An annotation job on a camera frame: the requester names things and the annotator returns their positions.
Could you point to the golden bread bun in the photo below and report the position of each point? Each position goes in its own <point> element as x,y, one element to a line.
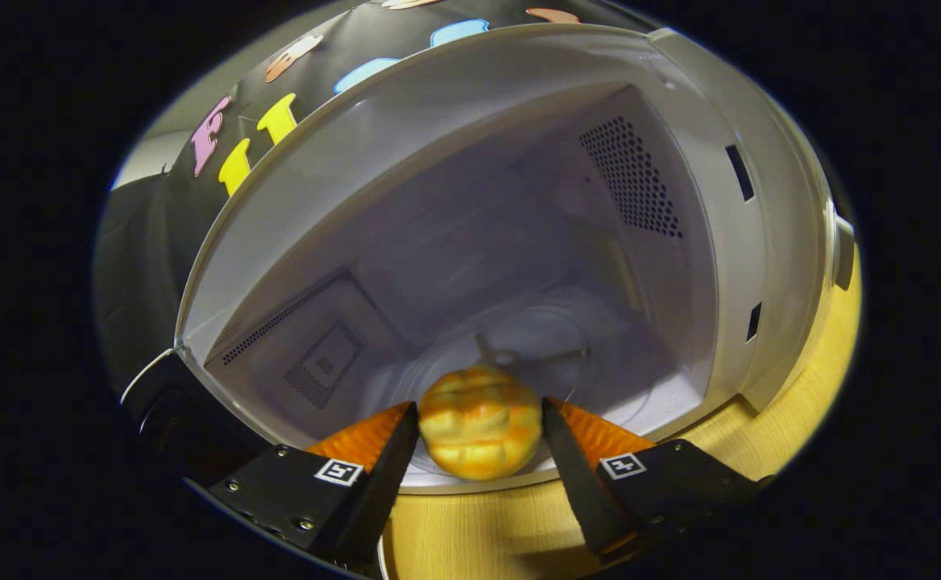
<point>478,423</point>

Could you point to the white microwave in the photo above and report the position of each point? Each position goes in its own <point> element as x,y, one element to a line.
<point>438,161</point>

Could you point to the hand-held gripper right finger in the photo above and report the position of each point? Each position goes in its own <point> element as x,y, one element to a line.
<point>579,483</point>

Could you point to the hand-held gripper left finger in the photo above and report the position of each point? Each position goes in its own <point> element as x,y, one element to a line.
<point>378,491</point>

